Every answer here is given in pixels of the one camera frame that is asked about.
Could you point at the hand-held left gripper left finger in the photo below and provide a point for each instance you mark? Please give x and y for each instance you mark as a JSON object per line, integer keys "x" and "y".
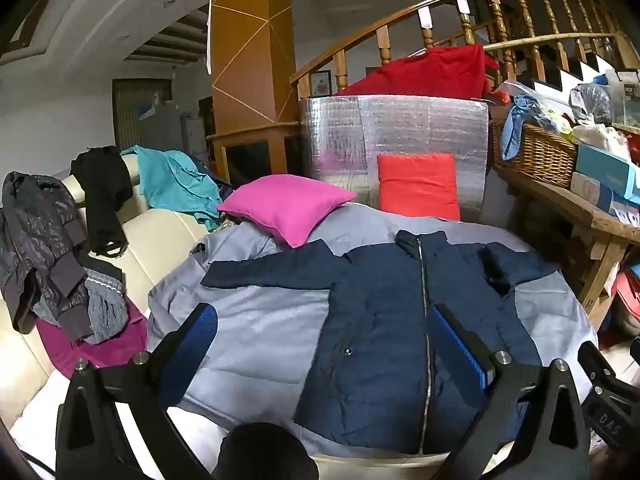
{"x": 200, "y": 332}

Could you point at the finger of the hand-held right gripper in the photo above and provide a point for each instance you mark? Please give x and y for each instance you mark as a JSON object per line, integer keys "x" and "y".
{"x": 595, "y": 362}

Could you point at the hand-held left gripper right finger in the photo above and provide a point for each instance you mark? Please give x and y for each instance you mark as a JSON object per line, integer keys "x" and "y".
{"x": 455, "y": 345}

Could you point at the navy blue puffer jacket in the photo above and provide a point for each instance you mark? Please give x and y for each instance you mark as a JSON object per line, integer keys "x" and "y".
{"x": 380, "y": 310}

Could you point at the grey bed sheet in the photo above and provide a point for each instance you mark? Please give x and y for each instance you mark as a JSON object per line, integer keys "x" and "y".
{"x": 265, "y": 320}

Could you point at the red bag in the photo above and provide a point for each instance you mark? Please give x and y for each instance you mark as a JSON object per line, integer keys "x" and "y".
{"x": 627, "y": 300}

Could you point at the magenta cloth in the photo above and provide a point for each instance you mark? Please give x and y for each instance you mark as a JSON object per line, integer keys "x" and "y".
{"x": 115, "y": 355}

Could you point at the grey knit scarf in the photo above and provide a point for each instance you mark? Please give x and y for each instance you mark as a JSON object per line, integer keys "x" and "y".
{"x": 105, "y": 310}

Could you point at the cream leather sofa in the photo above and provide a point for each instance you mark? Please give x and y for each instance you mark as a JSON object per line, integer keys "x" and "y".
{"x": 150, "y": 240}

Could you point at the pink pillow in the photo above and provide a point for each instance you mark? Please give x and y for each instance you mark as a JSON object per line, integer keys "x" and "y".
{"x": 285, "y": 205}

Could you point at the teal garment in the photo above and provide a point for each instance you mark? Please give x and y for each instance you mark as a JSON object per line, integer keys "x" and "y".
{"x": 170, "y": 180}

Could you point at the red pillow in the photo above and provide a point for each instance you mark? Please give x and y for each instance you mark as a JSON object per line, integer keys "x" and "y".
{"x": 417, "y": 185}

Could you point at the wooden side table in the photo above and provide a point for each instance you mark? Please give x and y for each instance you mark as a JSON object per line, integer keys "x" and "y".
{"x": 565, "y": 197}

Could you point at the black garment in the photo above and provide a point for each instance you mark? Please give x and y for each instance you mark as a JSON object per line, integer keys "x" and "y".
{"x": 100, "y": 195}

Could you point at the white and blue box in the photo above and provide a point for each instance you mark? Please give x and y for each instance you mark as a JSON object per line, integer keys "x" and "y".
{"x": 587, "y": 187}

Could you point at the wooden low cabinet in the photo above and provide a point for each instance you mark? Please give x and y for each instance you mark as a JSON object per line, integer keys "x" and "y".
{"x": 245, "y": 157}

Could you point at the dark grey puffer jacket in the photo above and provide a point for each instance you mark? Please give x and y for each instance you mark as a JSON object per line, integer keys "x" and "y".
{"x": 35, "y": 230}

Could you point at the teal cardboard box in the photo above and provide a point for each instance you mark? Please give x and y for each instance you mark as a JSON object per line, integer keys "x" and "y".
{"x": 605, "y": 167}

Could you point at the grey refrigerator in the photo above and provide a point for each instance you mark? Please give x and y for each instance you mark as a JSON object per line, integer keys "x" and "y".
{"x": 160, "y": 130}

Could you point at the wicker basket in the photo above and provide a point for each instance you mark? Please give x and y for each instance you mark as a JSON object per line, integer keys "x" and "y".
{"x": 540, "y": 155}

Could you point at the white plastic bag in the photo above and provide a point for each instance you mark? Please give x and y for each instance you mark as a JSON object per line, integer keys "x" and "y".
{"x": 600, "y": 137}

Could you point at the silver foil insulation board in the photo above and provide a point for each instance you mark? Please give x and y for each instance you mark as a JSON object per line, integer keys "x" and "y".
{"x": 400, "y": 125}

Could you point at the light blue cloth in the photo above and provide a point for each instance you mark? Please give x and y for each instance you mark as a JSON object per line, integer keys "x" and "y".
{"x": 512, "y": 125}

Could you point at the brown bead curtain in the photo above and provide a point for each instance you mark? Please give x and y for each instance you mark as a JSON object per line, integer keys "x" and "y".
{"x": 127, "y": 110}

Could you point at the clear plastic bag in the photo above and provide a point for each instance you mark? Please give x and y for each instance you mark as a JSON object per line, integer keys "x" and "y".
{"x": 592, "y": 102}

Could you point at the clear plastic storage box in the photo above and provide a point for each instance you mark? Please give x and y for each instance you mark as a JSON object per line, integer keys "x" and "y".
{"x": 625, "y": 100}

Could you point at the red cloth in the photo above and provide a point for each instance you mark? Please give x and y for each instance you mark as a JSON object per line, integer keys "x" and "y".
{"x": 430, "y": 75}

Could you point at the wooden pillar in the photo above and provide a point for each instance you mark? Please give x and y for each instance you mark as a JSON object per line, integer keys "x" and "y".
{"x": 250, "y": 60}

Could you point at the wooden stair railing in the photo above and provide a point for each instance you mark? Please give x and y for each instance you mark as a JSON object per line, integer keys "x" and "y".
{"x": 383, "y": 45}

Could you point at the small picture frame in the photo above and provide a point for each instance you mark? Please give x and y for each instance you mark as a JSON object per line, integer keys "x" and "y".
{"x": 321, "y": 84}

